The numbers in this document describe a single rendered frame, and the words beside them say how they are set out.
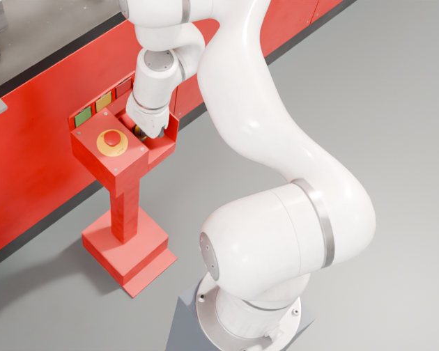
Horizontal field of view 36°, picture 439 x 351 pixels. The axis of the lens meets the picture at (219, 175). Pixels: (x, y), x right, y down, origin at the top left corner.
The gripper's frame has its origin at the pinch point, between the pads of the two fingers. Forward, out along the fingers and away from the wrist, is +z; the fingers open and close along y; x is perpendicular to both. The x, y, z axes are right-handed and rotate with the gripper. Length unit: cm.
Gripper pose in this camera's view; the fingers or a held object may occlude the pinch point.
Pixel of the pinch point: (145, 129)
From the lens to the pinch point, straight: 166.8
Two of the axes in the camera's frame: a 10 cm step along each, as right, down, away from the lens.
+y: 6.9, 7.0, -1.6
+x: 7.0, -5.9, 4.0
